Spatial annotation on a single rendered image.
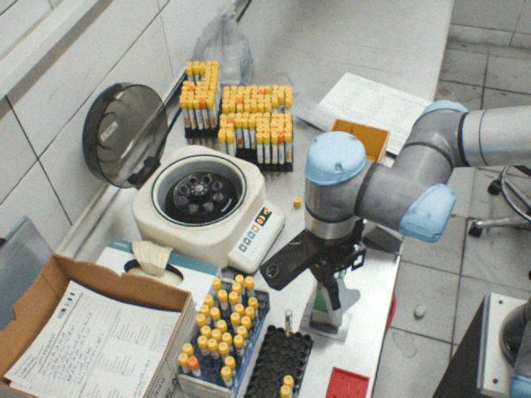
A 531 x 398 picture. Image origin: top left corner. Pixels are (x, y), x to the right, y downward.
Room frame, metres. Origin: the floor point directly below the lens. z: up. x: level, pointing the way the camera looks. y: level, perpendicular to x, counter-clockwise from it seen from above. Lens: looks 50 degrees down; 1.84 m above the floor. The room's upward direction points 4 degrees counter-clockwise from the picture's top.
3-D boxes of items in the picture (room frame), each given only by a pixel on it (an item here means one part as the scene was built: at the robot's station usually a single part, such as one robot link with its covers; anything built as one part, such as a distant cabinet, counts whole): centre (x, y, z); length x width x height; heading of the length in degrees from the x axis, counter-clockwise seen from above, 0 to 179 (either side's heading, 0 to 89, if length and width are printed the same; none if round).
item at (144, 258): (0.60, 0.22, 0.92); 0.24 x 0.12 x 0.10; 69
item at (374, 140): (0.89, -0.21, 0.93); 0.13 x 0.13 x 0.10; 65
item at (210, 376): (0.46, 0.09, 0.91); 0.20 x 0.10 x 0.07; 159
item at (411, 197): (0.45, -0.19, 1.30); 0.11 x 0.11 x 0.08; 58
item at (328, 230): (0.50, -0.09, 1.22); 0.08 x 0.08 x 0.05
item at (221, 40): (1.29, 0.10, 0.97); 0.26 x 0.17 x 0.19; 174
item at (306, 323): (0.50, -0.10, 0.89); 0.09 x 0.05 x 0.04; 69
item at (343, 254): (0.50, -0.10, 1.14); 0.09 x 0.08 x 0.12; 115
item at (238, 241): (0.75, 0.12, 0.94); 0.30 x 0.24 x 0.12; 60
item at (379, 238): (0.69, -0.23, 0.92); 0.13 x 0.07 x 0.08; 69
